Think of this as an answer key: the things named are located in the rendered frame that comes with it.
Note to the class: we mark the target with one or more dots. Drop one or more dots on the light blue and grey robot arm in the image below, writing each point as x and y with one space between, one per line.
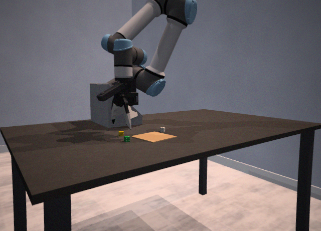
150 80

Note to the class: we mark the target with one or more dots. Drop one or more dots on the orange flat mat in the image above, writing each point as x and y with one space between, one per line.
154 137

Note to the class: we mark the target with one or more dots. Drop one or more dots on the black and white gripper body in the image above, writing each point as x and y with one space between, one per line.
129 92

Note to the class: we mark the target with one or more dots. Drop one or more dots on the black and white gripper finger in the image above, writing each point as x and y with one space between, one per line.
128 113
115 110

